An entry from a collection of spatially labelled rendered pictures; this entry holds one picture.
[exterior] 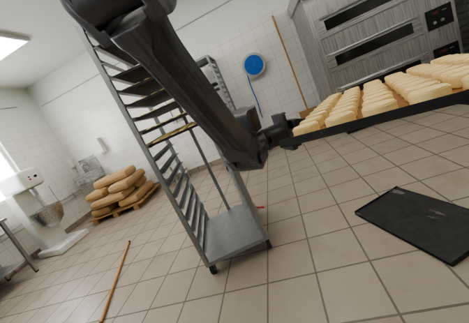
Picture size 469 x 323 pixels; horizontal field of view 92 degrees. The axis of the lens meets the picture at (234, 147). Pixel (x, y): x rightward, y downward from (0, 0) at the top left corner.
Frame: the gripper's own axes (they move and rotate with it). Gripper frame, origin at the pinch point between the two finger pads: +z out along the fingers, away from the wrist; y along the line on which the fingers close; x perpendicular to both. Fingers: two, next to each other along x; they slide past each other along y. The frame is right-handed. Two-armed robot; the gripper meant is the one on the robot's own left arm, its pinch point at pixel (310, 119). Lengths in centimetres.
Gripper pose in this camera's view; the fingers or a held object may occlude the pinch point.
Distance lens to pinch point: 65.5
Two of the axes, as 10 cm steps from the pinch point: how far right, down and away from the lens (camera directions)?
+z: 9.0, -4.0, 1.9
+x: 2.4, 0.7, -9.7
